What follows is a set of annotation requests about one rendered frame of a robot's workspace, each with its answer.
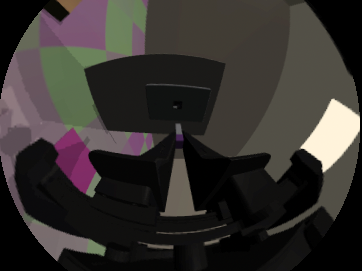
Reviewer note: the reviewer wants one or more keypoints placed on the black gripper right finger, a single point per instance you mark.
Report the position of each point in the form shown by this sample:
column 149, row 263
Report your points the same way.
column 207, row 170

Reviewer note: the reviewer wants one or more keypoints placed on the magenta square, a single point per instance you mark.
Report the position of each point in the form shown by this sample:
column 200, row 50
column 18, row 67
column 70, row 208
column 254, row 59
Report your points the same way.
column 74, row 160

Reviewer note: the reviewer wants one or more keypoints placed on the brown square block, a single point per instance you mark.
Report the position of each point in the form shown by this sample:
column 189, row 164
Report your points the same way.
column 61, row 8

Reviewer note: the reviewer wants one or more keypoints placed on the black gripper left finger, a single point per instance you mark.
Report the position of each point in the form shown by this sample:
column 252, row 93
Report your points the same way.
column 152, row 168

